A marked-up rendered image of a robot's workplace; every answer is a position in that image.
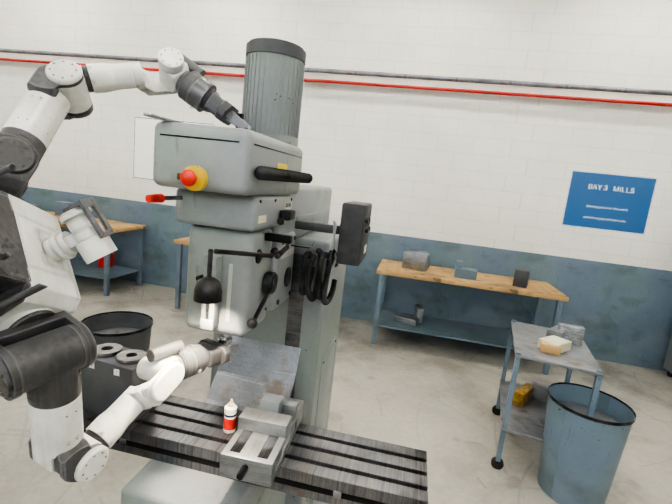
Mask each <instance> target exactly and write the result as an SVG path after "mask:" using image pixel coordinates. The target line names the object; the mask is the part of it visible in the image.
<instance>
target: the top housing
mask: <svg viewBox="0 0 672 504"><path fill-rule="evenodd" d="M302 156H303V152H302V150H301V149H300V148H299V147H296V146H293V145H290V144H287V143H286V142H282V141H279V140H276V139H274V138H271V137H268V136H265V135H263V134H260V133H257V132H254V131H252V130H249V129H248V128H244V129H243V128H233V127H222V126H211V125H200V124H189V123H178V122H167V121H161V122H158V123H157V124H156V126H155V133H154V162H153V179H154V181H155V183H156V184H158V185H160V186H166V187H174V188H182V189H187V188H186V187H185V186H184V185H183V184H182V182H181V180H178V179H177V173H182V171H184V169H185V168H187V167H188V166H192V165H194V166H200V167H202V168H203V169H204V170H205V171H206V173H207V175H208V182H207V185H206V187H205V188H204V189H202V190H200V191H207V192H215V193H223V194H231V195H240V196H249V195H285V194H296V193H298V191H299V188H300V183H294V182H279V181H265V180H258V179H257V178H256V177H255V175H254V171H255V169H256V167H258V166H266V167H272V168H279V169H285V170H291V171H297V172H301V167H302Z"/></svg>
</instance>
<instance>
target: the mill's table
mask: <svg viewBox="0 0 672 504"><path fill-rule="evenodd" d="M224 409H225V407H223V406H218V405H214V404H209V403H205V402H200V401H196V400H191V399H186V398H182V397H177V396H173V395H169V396H168V397H167V398H166V399H165V400H164V401H163V402H162V404H161V405H159V406H157V407H156V408H154V409H153V410H151V411H150V412H148V413H147V414H145V415H144V416H142V417H141V418H139V419H138V420H136V421H135V422H133V423H132V424H130V425H129V426H128V427H127V429H126V430H125V432H124V433H123V435H122V436H121V437H120V438H119V439H118V440H117V441H116V442H115V443H114V445H113V446H112V447H111V448H109V449H113V450H117V451H121V452H125V453H129V454H133V455H137V456H141V457H145V458H149V459H153V460H157V461H161V462H165V463H169V464H173V465H177V466H181V467H185V468H189V469H193V470H197V471H201V472H205V473H209V474H213V475H217V476H219V468H220V454H221V452H222V451H223V449H224V448H225V446H226V445H227V444H228V442H229V441H230V439H231V438H232V437H233V435H234V434H235V432H236V431H237V430H238V420H239V416H240V414H241V413H242V412H243V411H241V410H237V420H236V430H235V432H233V433H225V432H224V431H223V423H224ZM99 415H100V414H98V413H95V412H92V411H89V410H86V409H83V424H84V432H85V431H86V428H87V427H88V426H89V425H90V424H91V423H92V422H93V421H94V420H95V419H96V418H97V417H98V416H99ZM426 462H427V451H424V450H419V449H414V448H410V447H405V446H401V445H396V444H392V443H387V442H383V441H378V440H373V439H369V438H364V437H360V436H355V435H351V434H346V433H341V432H337V431H332V430H328V429H323V428H319V427H314V426H310V425H305V424H299V426H298V429H297V431H296V433H295V435H294V437H293V439H292V442H291V444H290V446H289V448H288V450H287V452H286V455H285V457H284V459H283V461H282V463H281V465H280V468H279V470H278V472H277V474H276V476H275V478H274V480H273V483H272V485H271V487H266V486H262V485H257V484H253V483H249V482H245V483H249V484H253V485H256V486H260V487H264V488H268V489H272V490H276V491H280V492H284V493H288V494H292V495H296V496H300V497H304V498H308V499H312V500H316V501H320V502H324V503H328V504H428V491H427V489H428V477H427V463H426Z"/></svg>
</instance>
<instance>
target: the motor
mask: <svg viewBox="0 0 672 504"><path fill-rule="evenodd" d="M305 62H306V52H305V51H304V50H303V48H302V47H300V46H299V45H297V44H294V43H292V42H289V41H285V40H281V39H276V38H254V39H251V40H250V41H249V42H247V44H246V59H245V74H244V88H243V103H242V114H244V121H245V122H246V123H247V124H248V125H249V126H251V127H252V128H251V130H252V131H254V132H257V133H260V134H263V135H265V136H268V137H271V138H274V139H276V140H279V141H282V142H286V143H287V144H290V145H293V146H296V147H298V140H297V139H298V137H299V126H300V115H301V104H302V93H303V82H304V71H305Z"/></svg>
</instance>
